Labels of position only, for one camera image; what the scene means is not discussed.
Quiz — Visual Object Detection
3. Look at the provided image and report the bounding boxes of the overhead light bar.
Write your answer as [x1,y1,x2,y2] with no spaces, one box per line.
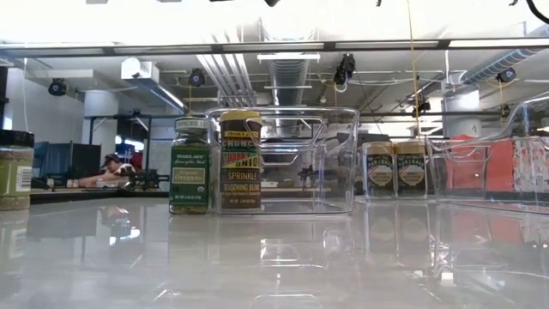
[0,38,549,58]

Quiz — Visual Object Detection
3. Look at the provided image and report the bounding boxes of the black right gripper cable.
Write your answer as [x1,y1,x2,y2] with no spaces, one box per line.
[525,0,549,26]

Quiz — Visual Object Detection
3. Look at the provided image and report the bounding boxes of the black background table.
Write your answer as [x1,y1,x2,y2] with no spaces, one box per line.
[29,187,171,205]

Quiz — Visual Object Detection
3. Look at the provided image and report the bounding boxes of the yellow-lid onion seasoning jar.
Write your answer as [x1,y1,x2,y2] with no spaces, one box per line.
[218,110,263,212]

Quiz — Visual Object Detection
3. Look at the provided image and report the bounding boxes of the person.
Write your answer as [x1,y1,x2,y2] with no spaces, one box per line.
[78,153,144,189]

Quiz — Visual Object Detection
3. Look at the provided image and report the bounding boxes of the white ceiling light fixture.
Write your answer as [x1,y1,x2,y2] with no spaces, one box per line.
[256,52,322,63]

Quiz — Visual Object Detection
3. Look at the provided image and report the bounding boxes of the grey ribbed ceiling duct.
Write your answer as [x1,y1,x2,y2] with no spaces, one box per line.
[268,58,311,108]

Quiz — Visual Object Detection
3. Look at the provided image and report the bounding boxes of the clear plastic bin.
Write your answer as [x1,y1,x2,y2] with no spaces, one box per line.
[425,91,549,215]
[205,106,361,216]
[357,140,431,202]

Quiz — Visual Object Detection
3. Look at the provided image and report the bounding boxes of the white ceiling air unit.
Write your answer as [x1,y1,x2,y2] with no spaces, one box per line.
[120,57,161,85]

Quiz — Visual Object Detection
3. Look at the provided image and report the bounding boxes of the black ceiling camera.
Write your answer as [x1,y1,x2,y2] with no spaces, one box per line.
[47,77,69,97]
[188,68,208,88]
[496,67,517,84]
[410,98,432,118]
[333,53,358,94]

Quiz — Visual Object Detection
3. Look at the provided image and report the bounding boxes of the red white printed panel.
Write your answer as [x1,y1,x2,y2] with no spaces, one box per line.
[513,137,549,193]

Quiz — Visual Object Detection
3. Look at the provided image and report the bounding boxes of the green oregano spice jar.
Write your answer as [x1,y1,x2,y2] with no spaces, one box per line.
[168,116,212,215]

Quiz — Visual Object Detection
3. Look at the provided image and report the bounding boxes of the black-lid spice jar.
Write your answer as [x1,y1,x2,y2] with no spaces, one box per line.
[0,130,36,212]

